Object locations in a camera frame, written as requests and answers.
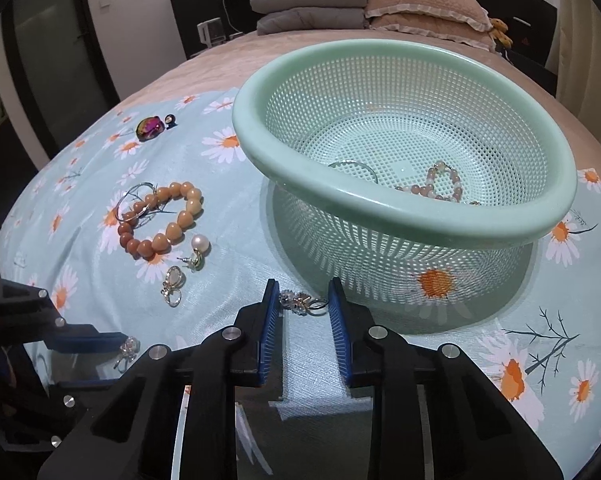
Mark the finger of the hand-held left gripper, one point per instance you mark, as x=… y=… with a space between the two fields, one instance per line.
x=68 y=402
x=88 y=341

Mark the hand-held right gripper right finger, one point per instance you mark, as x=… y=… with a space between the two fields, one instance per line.
x=337 y=332

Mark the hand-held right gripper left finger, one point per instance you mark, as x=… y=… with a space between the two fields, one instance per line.
x=271 y=332

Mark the clear crystal cluster earring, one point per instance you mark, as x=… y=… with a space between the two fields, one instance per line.
x=295 y=303

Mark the clear crystal drop earring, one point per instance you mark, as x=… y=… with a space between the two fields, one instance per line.
x=130 y=345

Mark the green plastic strainer basket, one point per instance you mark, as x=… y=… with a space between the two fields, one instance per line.
x=290 y=180

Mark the floral light blue cloth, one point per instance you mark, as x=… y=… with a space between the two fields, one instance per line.
x=220 y=270

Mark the gold oval crystal earring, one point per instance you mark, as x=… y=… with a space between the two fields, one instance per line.
x=174 y=276

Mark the white pearl gold earring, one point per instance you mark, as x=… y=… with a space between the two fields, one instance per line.
x=200 y=244

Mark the silver bangle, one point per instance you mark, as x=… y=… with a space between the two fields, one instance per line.
x=351 y=162

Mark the iridescent gem brooch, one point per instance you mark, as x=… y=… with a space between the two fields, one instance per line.
x=149 y=128

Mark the small black stud earring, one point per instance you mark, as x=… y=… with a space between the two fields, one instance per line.
x=170 y=120

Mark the bed with beige sheet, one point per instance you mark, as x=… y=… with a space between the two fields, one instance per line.
x=215 y=67

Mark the dark framed glass door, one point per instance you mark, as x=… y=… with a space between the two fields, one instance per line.
x=55 y=50

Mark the small white appliance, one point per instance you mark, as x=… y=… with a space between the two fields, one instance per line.
x=209 y=32

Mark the beige ruffled pillow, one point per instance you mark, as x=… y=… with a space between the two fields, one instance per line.
x=420 y=2
x=430 y=32

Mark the dark wooden headboard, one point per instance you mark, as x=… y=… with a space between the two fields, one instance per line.
x=190 y=15

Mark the yellow plush toy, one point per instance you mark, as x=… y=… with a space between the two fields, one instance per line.
x=500 y=30

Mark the cream curtain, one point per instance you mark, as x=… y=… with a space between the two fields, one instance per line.
x=587 y=25

